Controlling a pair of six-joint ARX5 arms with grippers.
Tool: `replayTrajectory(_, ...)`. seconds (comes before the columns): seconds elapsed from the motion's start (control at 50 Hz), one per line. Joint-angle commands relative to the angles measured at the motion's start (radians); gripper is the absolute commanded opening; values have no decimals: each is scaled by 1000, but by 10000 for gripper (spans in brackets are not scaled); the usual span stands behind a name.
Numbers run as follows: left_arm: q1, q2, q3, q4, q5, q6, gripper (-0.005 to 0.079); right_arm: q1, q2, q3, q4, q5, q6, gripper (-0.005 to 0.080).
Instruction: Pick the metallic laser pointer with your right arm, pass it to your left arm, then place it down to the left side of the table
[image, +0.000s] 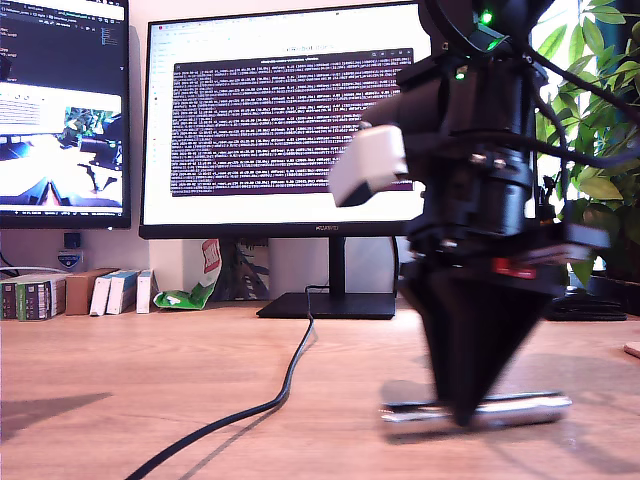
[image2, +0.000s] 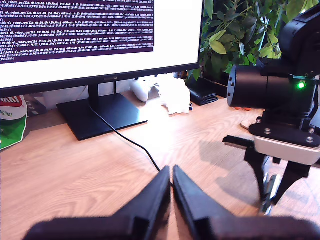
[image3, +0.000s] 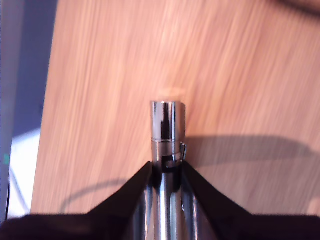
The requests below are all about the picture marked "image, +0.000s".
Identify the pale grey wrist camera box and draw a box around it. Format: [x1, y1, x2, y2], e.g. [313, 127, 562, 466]
[329, 124, 410, 209]

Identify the black Huawei computer monitor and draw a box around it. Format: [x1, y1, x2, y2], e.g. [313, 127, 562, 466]
[138, 0, 435, 321]

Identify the dark green small box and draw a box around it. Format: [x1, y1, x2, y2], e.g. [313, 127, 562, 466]
[0, 280, 20, 321]

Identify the metallic silver laser pointer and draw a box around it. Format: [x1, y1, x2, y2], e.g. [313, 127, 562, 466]
[378, 392, 574, 437]

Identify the blue shield badge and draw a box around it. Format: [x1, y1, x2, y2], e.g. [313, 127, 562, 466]
[56, 249, 85, 274]

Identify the green crumpled snack bag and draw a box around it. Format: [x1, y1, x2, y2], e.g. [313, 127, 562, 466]
[152, 238, 224, 312]

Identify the green labelled box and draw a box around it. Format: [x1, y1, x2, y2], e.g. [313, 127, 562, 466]
[17, 280, 54, 324]

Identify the black leather wallet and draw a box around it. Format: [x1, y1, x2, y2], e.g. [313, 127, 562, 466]
[547, 292, 629, 322]

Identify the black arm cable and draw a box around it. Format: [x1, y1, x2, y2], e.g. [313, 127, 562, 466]
[504, 39, 640, 119]

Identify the white blue-edged box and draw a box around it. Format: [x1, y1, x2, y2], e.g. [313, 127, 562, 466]
[106, 271, 140, 317]
[135, 269, 155, 316]
[89, 276, 114, 319]

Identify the dark printed box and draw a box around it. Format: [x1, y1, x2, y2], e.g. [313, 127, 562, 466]
[222, 238, 271, 303]

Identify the black monitor with dark screen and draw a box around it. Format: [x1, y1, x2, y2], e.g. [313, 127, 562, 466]
[0, 0, 132, 231]

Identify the green leafy houseplant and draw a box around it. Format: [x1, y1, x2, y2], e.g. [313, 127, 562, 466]
[532, 0, 640, 289]

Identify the black rectangular plant pot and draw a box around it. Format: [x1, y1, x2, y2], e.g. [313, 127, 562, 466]
[587, 272, 640, 317]

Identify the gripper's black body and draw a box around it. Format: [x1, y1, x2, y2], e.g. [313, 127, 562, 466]
[405, 164, 612, 296]

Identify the brown cardboard box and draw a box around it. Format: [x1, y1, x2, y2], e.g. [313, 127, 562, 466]
[64, 268, 120, 317]

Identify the black camera cable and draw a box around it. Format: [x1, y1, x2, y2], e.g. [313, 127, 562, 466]
[404, 127, 640, 169]

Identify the long black table cable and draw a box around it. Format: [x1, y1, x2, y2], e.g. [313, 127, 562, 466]
[119, 284, 331, 480]

